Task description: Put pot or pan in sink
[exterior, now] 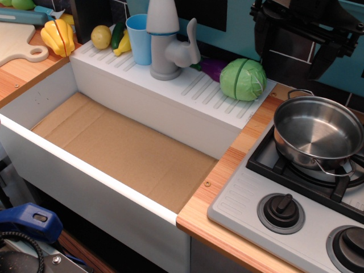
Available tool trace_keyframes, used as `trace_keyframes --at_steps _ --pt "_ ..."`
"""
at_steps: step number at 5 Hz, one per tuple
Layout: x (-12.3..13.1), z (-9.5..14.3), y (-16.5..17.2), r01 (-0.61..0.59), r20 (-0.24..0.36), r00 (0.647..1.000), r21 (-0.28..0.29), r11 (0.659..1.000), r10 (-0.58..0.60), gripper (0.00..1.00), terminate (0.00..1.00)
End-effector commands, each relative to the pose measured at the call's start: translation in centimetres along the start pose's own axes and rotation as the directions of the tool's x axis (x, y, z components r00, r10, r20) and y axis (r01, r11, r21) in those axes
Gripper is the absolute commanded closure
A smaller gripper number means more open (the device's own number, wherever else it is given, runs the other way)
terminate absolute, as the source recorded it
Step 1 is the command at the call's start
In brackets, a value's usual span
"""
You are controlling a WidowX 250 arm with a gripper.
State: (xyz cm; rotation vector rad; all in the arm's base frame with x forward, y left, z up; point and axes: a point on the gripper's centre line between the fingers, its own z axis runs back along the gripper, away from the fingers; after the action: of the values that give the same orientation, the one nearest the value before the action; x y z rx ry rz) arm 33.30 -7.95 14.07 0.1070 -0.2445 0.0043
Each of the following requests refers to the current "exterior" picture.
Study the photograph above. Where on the grey metal bracket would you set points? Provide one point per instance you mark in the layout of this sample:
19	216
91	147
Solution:
55	263

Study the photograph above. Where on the yellow toy potato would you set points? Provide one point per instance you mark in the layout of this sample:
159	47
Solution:
101	36

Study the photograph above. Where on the purple toy eggplant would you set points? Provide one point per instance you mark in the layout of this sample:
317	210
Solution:
212	67

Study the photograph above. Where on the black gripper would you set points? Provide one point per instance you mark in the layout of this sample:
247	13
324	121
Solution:
323	22

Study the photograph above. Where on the green toy cabbage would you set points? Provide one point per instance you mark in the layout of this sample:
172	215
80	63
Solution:
243	79

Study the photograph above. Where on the white toy sink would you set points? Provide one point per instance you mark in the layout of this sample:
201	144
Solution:
190	109

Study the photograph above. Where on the yellow toy bell pepper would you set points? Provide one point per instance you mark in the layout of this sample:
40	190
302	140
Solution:
58	35

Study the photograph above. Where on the stainless steel pot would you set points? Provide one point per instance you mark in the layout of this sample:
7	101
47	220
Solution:
317	133

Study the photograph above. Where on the white cutting board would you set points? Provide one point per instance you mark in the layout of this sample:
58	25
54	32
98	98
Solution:
15	38

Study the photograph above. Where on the teal box right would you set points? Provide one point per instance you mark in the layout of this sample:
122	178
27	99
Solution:
346	73

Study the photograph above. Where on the black burner grate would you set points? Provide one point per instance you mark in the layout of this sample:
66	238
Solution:
341	194

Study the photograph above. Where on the yellow toy banana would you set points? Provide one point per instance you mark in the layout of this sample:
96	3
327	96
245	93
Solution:
124	44

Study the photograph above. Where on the grey toy faucet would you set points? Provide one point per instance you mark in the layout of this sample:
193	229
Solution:
168	54

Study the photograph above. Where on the blue clamp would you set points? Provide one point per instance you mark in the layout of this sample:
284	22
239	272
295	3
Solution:
34	221

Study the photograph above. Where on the green toy fruit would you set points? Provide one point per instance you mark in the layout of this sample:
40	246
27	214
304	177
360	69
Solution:
19	4

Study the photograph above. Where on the teal toy knife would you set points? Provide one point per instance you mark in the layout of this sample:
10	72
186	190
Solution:
23	17

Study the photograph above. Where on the grey toy stove top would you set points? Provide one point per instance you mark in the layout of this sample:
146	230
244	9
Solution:
309	219

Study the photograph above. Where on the green toy cucumber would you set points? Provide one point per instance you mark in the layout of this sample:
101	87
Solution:
117	35

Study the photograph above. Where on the light blue plastic cup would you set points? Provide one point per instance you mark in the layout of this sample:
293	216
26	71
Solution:
140	39

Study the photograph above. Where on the black stove knob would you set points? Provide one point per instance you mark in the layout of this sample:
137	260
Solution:
344	246
281	213

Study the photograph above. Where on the cardboard sheet in sink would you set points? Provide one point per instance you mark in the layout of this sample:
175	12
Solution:
153	164

